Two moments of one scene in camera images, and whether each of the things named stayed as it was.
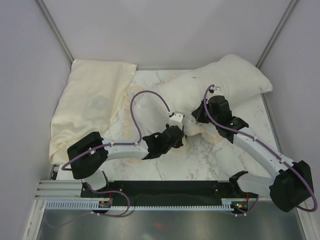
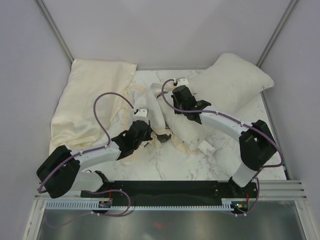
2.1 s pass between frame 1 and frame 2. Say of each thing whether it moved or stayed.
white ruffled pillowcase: moved
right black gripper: moved
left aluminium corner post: stayed
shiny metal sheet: stayed
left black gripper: moved
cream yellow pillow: stayed
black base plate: stayed
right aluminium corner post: stayed
